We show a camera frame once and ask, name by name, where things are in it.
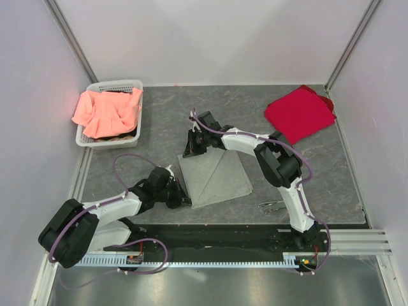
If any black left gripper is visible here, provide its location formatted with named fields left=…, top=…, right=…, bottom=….
left=155, top=178, right=193, bottom=209

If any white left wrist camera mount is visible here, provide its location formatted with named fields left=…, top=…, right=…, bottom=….
left=161, top=165, right=175, bottom=185

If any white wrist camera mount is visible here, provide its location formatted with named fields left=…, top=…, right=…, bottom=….
left=189, top=110, right=201, bottom=133
left=161, top=165, right=175, bottom=185

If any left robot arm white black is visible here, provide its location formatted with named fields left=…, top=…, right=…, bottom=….
left=38, top=166, right=191, bottom=268

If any silver spoon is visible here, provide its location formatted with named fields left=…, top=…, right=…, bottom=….
left=263, top=207, right=286, bottom=214

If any right aluminium frame post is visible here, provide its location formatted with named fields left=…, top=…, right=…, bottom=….
left=324, top=0, right=383, bottom=94

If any salmon pink cloth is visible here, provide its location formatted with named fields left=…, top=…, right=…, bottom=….
left=72, top=87, right=143, bottom=138

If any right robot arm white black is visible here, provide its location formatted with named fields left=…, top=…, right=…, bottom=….
left=182, top=110, right=317, bottom=251

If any red folded napkin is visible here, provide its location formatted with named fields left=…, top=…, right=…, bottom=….
left=264, top=85, right=337, bottom=145

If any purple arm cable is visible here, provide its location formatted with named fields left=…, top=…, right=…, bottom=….
left=48, top=152, right=163, bottom=265
left=190, top=107, right=332, bottom=252

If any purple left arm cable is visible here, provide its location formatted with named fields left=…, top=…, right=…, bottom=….
left=48, top=152, right=163, bottom=265

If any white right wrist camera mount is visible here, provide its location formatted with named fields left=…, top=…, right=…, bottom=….
left=189, top=110, right=201, bottom=133

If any white slotted cable duct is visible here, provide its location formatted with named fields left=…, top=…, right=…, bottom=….
left=75, top=253, right=314, bottom=269

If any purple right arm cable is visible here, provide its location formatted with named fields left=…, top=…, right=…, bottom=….
left=190, top=107, right=332, bottom=252

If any grey cloth napkin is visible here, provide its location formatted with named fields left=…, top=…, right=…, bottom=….
left=178, top=148, right=253, bottom=209

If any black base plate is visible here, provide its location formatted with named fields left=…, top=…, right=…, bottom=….
left=105, top=223, right=332, bottom=256

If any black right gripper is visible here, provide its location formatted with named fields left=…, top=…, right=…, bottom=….
left=184, top=129, right=210, bottom=157

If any white plastic basket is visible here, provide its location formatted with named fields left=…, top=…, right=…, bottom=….
left=75, top=80, right=143, bottom=150

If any aluminium frame post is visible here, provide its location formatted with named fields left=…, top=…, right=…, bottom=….
left=44, top=0, right=99, bottom=83
left=324, top=0, right=383, bottom=94

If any left aluminium frame post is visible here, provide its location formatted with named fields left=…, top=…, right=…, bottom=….
left=44, top=0, right=99, bottom=83

